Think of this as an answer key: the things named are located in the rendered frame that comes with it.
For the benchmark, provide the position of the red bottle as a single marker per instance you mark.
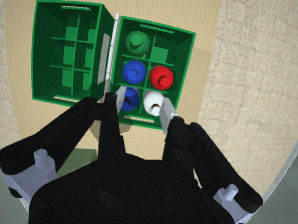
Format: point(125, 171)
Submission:
point(162, 74)

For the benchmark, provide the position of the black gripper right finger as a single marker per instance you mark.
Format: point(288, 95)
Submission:
point(216, 175)

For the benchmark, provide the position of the green plastic crate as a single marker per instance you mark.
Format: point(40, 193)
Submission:
point(172, 45)
point(47, 53)

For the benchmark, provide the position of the white bottle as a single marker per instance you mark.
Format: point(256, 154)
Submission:
point(152, 102)

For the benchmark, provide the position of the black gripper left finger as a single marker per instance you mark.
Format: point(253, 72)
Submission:
point(30, 163)

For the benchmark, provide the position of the blue bottle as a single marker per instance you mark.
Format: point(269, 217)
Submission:
point(131, 98)
point(130, 71)

